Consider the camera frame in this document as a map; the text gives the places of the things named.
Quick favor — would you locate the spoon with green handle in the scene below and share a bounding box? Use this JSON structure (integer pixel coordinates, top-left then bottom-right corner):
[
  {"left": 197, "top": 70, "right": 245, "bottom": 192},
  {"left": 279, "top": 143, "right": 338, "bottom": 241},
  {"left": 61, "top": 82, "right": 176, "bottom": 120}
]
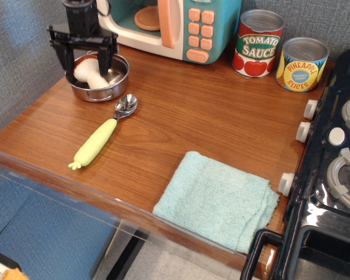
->
[{"left": 68, "top": 94, "right": 138, "bottom": 170}]

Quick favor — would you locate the black toy stove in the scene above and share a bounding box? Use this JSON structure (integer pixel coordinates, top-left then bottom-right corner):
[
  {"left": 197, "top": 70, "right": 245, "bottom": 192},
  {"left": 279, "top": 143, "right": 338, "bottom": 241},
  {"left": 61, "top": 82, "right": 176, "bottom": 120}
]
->
[{"left": 241, "top": 50, "right": 350, "bottom": 279}]

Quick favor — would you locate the small silver pot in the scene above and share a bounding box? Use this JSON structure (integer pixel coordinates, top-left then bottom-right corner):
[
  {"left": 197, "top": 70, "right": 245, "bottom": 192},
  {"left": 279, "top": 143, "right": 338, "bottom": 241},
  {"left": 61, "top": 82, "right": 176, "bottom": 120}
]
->
[{"left": 65, "top": 51, "right": 130, "bottom": 102}]

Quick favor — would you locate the white stove knob front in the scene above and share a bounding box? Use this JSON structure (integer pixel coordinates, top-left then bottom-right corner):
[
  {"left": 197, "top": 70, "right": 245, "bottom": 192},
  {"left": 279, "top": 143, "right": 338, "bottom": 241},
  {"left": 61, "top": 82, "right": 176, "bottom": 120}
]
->
[{"left": 278, "top": 173, "right": 295, "bottom": 197}]

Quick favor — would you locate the white stove knob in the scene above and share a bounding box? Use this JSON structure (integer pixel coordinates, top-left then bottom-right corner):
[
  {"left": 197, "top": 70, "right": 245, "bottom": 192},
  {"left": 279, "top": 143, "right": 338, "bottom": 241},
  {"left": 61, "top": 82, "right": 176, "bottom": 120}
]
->
[
  {"left": 303, "top": 99, "right": 319, "bottom": 120},
  {"left": 296, "top": 122, "right": 311, "bottom": 143},
  {"left": 278, "top": 173, "right": 295, "bottom": 197}
]

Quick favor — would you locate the pineapple slices can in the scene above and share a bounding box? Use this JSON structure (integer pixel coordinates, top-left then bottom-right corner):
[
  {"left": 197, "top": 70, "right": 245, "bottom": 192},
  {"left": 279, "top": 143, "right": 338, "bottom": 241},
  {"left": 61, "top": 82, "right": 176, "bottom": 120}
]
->
[{"left": 276, "top": 37, "right": 330, "bottom": 93}]

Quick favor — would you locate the orange plush object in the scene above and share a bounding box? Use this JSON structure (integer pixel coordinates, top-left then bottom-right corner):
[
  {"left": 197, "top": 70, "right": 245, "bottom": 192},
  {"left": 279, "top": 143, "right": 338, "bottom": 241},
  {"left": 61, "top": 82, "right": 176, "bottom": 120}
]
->
[{"left": 1, "top": 268, "right": 29, "bottom": 280}]

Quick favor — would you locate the white stove knob rear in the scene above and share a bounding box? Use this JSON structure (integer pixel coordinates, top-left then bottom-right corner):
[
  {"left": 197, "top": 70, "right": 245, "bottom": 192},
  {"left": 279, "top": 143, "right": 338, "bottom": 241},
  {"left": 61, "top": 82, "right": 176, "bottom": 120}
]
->
[{"left": 303, "top": 99, "right": 319, "bottom": 120}]

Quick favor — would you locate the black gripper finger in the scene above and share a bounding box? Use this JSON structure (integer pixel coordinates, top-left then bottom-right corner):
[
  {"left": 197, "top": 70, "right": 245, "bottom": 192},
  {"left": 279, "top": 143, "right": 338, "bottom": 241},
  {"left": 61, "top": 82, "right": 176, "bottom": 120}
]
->
[
  {"left": 97, "top": 44, "right": 114, "bottom": 76},
  {"left": 53, "top": 41, "right": 75, "bottom": 76}
]

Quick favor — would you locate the tomato sauce can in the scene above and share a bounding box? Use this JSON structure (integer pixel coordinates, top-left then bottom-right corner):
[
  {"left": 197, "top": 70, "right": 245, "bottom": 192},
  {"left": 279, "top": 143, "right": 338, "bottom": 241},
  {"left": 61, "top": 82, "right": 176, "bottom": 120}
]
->
[{"left": 233, "top": 9, "right": 285, "bottom": 78}]

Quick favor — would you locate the light blue folded cloth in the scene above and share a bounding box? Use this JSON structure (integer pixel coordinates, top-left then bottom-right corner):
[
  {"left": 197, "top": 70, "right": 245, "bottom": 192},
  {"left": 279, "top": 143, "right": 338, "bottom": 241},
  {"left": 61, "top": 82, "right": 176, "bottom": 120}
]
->
[{"left": 153, "top": 151, "right": 279, "bottom": 254}]

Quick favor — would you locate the teal toy microwave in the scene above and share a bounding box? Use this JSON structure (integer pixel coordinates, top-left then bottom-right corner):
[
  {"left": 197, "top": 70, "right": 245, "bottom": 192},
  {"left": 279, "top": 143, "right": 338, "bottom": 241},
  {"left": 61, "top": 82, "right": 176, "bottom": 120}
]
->
[{"left": 97, "top": 1, "right": 242, "bottom": 65}]

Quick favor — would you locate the plush white brown mushroom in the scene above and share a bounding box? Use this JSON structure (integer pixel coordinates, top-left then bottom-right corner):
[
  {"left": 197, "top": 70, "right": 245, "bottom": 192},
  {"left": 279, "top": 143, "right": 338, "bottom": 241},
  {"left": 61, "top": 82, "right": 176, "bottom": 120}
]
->
[{"left": 73, "top": 55, "right": 110, "bottom": 89}]

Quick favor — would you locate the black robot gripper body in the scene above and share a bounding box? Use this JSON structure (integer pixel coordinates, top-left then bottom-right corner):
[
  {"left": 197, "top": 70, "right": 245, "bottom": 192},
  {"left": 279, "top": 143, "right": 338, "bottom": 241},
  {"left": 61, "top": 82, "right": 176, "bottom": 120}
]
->
[{"left": 47, "top": 1, "right": 118, "bottom": 54}]

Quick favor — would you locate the white stove knob middle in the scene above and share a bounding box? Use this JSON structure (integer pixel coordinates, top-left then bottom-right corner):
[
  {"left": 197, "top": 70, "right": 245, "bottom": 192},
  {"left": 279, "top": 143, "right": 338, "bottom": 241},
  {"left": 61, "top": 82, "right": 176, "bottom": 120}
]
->
[{"left": 296, "top": 122, "right": 311, "bottom": 143}]

